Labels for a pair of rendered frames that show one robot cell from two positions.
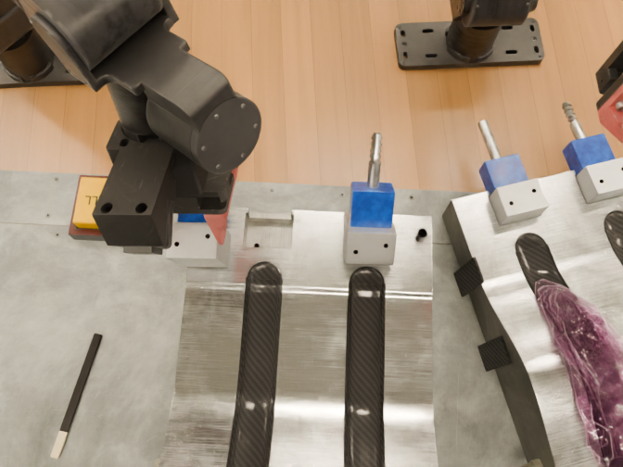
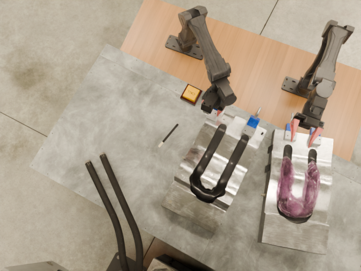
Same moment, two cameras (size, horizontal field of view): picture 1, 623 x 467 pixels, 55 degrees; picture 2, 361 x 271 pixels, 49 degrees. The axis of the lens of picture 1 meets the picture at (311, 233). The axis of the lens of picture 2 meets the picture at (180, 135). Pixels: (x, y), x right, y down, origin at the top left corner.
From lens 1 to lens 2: 1.13 m
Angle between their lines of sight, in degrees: 9
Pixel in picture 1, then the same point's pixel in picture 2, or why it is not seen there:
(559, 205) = (300, 141)
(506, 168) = not seen: hidden behind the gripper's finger
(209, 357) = (203, 138)
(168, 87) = (223, 90)
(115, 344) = (180, 128)
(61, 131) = (186, 69)
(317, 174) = (246, 108)
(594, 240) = (304, 153)
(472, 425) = (254, 182)
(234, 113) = (232, 97)
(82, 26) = (215, 76)
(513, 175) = not seen: hidden behind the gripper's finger
